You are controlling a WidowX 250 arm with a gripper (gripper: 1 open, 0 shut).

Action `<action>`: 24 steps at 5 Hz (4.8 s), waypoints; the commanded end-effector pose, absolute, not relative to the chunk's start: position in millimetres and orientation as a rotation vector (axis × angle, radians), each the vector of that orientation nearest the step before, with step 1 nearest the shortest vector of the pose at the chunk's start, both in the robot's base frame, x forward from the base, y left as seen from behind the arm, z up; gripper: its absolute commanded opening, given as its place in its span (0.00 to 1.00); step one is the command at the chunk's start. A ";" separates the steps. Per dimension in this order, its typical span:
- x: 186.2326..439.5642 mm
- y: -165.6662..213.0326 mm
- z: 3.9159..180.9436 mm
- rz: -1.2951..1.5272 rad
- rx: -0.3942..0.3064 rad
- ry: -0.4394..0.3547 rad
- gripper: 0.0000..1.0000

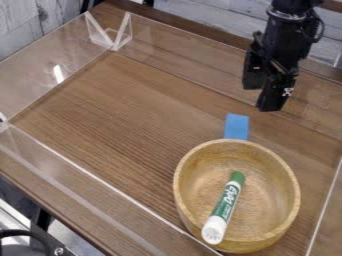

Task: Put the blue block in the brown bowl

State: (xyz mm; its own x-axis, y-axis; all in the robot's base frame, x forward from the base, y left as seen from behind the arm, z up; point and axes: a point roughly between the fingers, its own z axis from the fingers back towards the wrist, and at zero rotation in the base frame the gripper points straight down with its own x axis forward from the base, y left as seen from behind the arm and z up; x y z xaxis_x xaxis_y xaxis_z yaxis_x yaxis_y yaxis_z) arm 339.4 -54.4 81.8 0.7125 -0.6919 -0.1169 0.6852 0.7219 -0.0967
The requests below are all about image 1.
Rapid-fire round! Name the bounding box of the black metal bracket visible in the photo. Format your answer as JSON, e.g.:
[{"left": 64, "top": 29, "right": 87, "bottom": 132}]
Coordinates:
[{"left": 43, "top": 233, "right": 78, "bottom": 256}]

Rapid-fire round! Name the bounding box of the black cable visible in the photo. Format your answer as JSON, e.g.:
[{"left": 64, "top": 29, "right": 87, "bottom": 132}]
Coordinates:
[{"left": 0, "top": 229, "right": 51, "bottom": 256}]

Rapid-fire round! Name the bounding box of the blue foam block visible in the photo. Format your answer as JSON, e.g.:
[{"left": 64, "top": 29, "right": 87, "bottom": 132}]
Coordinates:
[{"left": 223, "top": 113, "right": 250, "bottom": 140}]

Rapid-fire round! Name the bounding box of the green Expo marker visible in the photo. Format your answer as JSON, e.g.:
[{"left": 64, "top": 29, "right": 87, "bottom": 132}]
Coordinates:
[{"left": 202, "top": 171, "right": 246, "bottom": 245}]

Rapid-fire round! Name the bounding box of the brown wooden bowl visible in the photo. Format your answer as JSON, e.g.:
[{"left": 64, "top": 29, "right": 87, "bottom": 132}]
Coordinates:
[{"left": 172, "top": 139, "right": 301, "bottom": 254}]

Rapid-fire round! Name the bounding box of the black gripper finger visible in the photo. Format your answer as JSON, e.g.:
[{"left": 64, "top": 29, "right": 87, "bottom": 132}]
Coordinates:
[
  {"left": 257, "top": 76, "right": 295, "bottom": 112},
  {"left": 242, "top": 49, "right": 267, "bottom": 90}
]

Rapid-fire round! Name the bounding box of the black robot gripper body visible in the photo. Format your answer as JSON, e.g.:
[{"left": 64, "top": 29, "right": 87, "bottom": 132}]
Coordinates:
[{"left": 249, "top": 8, "right": 325, "bottom": 79}]

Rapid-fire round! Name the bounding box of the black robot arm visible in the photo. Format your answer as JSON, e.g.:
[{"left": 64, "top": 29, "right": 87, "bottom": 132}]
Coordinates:
[{"left": 242, "top": 0, "right": 325, "bottom": 112}]

